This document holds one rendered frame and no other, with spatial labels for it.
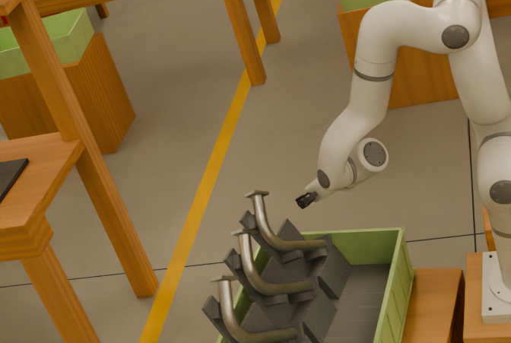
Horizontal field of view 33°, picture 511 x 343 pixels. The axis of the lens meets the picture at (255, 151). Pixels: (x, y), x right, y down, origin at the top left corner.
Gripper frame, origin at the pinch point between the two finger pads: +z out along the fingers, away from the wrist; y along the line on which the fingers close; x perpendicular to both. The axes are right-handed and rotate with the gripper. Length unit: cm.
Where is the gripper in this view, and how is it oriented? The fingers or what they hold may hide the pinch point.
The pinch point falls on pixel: (312, 193)
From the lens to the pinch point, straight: 228.0
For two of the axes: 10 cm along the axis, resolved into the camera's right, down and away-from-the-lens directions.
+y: -6.9, 5.1, -5.2
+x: 6.1, 7.9, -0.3
